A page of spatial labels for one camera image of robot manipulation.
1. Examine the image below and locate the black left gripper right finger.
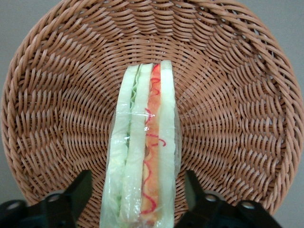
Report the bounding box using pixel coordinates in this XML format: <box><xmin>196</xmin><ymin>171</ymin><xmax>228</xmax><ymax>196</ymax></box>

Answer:
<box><xmin>174</xmin><ymin>170</ymin><xmax>284</xmax><ymax>228</ymax></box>

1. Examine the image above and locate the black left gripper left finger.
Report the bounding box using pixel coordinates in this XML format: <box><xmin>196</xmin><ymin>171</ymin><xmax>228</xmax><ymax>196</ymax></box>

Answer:
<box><xmin>0</xmin><ymin>170</ymin><xmax>93</xmax><ymax>228</ymax></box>

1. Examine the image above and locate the plastic-wrapped triangle sandwich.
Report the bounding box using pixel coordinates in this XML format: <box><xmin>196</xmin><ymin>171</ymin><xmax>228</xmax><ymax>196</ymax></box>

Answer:
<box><xmin>99</xmin><ymin>59</ymin><xmax>182</xmax><ymax>228</ymax></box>

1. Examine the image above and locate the round brown wicker basket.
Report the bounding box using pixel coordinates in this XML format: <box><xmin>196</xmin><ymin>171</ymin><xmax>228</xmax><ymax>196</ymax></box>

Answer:
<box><xmin>0</xmin><ymin>0</ymin><xmax>304</xmax><ymax>227</ymax></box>

